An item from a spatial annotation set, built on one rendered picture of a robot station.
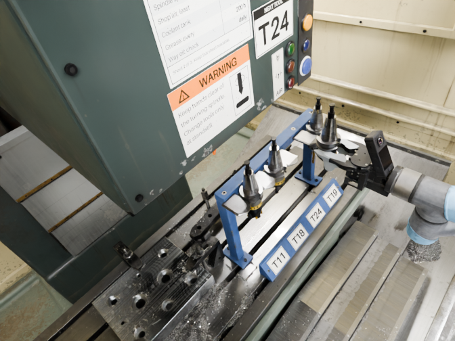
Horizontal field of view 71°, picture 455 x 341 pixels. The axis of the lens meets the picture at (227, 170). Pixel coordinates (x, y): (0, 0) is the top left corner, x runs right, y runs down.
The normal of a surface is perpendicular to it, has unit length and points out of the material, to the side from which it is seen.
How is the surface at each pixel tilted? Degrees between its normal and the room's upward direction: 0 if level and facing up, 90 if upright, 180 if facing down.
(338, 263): 7
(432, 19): 90
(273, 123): 25
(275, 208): 0
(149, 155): 90
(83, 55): 90
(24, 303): 0
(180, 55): 90
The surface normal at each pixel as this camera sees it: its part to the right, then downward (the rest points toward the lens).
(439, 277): -0.36, -0.79
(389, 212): -0.40, -0.40
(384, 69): -0.66, 0.59
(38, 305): -0.15, -0.70
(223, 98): 0.73, 0.39
